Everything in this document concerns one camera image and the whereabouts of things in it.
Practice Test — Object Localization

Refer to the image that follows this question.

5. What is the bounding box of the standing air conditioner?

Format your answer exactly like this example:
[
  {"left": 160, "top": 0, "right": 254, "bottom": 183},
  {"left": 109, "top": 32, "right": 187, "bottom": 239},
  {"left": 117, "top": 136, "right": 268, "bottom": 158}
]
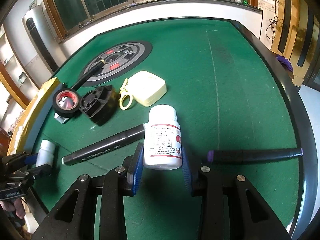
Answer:
[{"left": 22, "top": 5, "right": 67, "bottom": 73}]

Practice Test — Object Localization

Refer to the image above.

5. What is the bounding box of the person left hand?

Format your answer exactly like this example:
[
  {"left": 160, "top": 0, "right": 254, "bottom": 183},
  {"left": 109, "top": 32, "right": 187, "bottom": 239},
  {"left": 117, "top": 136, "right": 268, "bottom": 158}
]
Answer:
[{"left": 1, "top": 198, "right": 25, "bottom": 219}]

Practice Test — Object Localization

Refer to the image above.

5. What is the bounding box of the white pill bottle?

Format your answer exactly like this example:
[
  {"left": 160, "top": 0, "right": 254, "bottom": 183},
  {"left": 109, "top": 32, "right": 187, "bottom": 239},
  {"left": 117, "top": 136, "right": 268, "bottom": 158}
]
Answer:
[{"left": 35, "top": 140, "right": 55, "bottom": 167}]

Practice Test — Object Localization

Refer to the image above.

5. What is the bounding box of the black marker grey cap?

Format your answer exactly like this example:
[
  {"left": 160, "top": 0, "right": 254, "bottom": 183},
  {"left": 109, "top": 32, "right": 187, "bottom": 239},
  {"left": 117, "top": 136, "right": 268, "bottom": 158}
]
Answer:
[{"left": 61, "top": 123, "right": 147, "bottom": 166}]

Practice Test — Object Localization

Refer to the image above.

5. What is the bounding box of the black marker on centre panel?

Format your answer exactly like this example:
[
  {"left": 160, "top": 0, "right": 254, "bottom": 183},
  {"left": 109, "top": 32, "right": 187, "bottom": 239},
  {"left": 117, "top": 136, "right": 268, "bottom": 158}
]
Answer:
[{"left": 71, "top": 60, "right": 105, "bottom": 90}]

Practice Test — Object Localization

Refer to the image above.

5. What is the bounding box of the yellow cardboard box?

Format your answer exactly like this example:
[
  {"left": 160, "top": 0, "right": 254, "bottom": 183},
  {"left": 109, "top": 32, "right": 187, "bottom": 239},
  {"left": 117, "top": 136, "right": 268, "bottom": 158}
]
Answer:
[{"left": 7, "top": 77, "right": 62, "bottom": 155}]

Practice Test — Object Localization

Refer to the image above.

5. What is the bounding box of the round grey table centre panel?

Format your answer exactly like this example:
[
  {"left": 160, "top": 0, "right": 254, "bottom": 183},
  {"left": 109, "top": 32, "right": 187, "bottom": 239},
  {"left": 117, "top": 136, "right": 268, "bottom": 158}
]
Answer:
[{"left": 79, "top": 41, "right": 152, "bottom": 87}]

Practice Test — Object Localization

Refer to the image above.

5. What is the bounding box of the white power adapter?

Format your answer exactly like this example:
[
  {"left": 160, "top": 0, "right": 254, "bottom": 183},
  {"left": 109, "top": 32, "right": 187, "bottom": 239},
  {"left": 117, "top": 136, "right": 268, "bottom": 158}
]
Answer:
[{"left": 54, "top": 113, "right": 70, "bottom": 124}]

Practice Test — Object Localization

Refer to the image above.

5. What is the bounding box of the black cooling fan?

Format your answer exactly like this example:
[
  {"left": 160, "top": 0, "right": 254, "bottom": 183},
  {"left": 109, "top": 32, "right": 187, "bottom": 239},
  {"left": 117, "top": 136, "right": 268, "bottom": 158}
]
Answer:
[{"left": 80, "top": 86, "right": 118, "bottom": 126}]

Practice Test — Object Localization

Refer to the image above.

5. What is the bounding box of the cream earbud case with ring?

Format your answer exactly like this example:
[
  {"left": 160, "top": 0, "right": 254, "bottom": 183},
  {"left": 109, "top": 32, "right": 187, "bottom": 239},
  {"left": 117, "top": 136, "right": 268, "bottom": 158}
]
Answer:
[{"left": 119, "top": 70, "right": 167, "bottom": 111}]

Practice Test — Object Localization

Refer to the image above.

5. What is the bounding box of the white bottle red label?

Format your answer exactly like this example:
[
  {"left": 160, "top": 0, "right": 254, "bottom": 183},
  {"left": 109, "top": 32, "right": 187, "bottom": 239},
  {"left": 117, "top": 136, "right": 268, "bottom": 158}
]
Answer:
[{"left": 143, "top": 105, "right": 182, "bottom": 170}]

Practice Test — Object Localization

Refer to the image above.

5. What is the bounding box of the black electrical tape roll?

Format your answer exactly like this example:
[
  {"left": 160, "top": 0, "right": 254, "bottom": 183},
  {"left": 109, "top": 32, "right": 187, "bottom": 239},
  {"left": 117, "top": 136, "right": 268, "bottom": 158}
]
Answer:
[{"left": 53, "top": 88, "right": 80, "bottom": 118}]

